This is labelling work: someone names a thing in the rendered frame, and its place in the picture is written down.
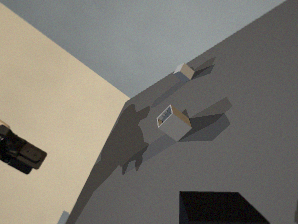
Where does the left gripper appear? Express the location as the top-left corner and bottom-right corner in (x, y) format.
(0, 120), (47, 175)

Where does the small beige cube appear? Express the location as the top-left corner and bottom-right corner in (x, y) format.
(173, 63), (195, 82)

